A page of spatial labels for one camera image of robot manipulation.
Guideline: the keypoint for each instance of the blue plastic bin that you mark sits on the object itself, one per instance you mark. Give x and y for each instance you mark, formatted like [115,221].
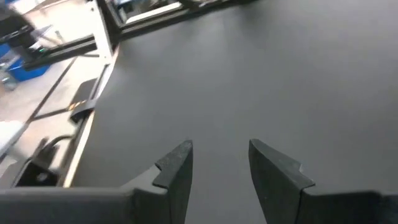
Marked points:
[28,73]

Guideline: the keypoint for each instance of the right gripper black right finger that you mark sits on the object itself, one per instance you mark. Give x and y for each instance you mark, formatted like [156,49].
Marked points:
[273,186]

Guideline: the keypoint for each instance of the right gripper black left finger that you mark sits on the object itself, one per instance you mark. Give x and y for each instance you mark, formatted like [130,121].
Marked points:
[171,186]

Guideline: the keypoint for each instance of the black table frame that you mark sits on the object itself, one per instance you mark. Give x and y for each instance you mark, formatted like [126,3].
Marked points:
[62,51]

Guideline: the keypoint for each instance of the black mounting bracket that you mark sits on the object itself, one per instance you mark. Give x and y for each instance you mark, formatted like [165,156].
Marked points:
[82,93]

